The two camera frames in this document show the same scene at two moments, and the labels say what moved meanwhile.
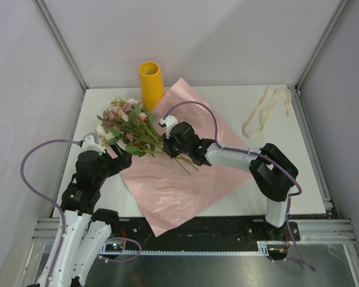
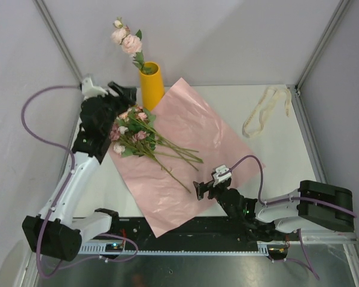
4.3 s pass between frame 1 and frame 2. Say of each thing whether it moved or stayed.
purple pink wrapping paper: stayed
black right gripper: moved
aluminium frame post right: stayed
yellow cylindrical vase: stayed
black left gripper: moved
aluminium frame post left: stayed
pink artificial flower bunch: moved
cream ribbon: stayed
